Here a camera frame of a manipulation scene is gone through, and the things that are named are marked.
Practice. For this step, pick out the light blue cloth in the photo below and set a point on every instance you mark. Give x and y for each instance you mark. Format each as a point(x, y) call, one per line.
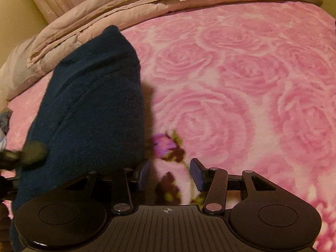
point(5, 126)

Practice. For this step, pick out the beige pink folded quilt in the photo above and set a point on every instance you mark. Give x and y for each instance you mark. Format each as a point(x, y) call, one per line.
point(37, 56)

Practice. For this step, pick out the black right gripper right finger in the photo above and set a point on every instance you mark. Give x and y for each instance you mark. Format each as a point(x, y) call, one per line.
point(214, 182)

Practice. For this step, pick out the pink rose pattern blanket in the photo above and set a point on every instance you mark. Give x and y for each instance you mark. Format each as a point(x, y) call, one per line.
point(248, 88)

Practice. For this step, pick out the dark navy fleece garment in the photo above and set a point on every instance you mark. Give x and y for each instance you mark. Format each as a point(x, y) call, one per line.
point(90, 117)

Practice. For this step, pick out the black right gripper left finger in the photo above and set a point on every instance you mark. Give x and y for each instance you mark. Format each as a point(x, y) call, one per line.
point(130, 187)

